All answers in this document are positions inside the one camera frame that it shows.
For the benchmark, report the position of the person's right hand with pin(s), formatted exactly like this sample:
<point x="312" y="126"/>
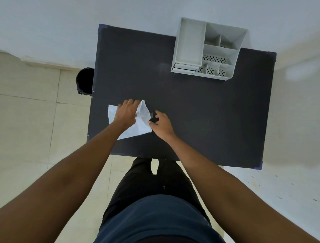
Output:
<point x="163" y="126"/>

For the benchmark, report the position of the person's left hand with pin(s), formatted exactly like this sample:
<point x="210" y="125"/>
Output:
<point x="126" y="114"/>

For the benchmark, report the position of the black trousers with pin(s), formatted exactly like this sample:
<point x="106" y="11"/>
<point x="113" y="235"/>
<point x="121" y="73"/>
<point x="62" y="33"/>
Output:
<point x="150" y="185"/>

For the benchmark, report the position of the person's right forearm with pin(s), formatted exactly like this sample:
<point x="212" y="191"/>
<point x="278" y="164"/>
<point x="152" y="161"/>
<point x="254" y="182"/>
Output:
<point x="225" y="195"/>

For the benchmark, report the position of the black waste bin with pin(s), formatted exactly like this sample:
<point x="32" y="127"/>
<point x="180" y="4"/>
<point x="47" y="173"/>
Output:
<point x="85" y="81"/>

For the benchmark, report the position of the white cloth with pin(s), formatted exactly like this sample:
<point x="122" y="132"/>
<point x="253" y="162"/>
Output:
<point x="142" y="120"/>

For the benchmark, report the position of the grey plastic desk organizer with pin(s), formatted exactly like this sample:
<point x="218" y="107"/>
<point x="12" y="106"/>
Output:
<point x="190" y="45"/>

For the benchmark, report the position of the person's left forearm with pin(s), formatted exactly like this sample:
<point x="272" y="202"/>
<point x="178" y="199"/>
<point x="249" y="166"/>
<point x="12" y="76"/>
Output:
<point x="62" y="185"/>

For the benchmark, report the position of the black table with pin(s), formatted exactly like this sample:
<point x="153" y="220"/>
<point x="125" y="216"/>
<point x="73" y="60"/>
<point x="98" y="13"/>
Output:
<point x="200" y="112"/>

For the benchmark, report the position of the person's right thumb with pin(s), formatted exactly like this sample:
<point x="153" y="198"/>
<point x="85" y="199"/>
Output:
<point x="153" y="122"/>

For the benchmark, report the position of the dark blue shirt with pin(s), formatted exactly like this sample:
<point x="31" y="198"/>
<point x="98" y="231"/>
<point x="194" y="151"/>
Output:
<point x="157" y="220"/>

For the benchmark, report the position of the person's left fingers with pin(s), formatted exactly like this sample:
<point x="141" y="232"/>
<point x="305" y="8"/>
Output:
<point x="132" y="102"/>

